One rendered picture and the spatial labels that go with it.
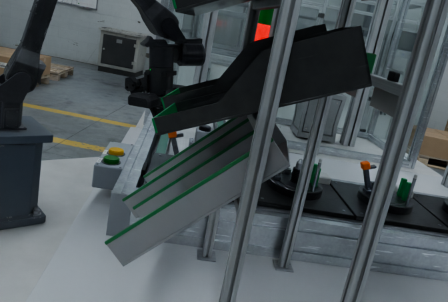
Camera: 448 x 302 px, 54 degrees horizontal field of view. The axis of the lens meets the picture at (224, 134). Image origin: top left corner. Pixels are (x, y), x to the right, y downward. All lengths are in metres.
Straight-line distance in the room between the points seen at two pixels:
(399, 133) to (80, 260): 0.63
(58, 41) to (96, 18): 0.95
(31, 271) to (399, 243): 0.77
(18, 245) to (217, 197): 0.49
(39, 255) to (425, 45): 0.75
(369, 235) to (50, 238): 0.64
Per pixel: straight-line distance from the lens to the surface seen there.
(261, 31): 1.22
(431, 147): 6.41
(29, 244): 0.97
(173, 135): 1.07
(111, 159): 1.12
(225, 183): 0.58
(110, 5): 9.47
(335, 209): 1.09
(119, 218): 0.98
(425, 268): 1.17
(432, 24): 0.57
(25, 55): 0.96
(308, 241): 1.03
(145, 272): 0.90
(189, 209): 0.60
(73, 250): 0.95
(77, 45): 9.72
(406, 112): 0.58
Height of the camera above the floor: 1.35
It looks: 14 degrees down
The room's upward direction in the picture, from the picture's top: 11 degrees clockwise
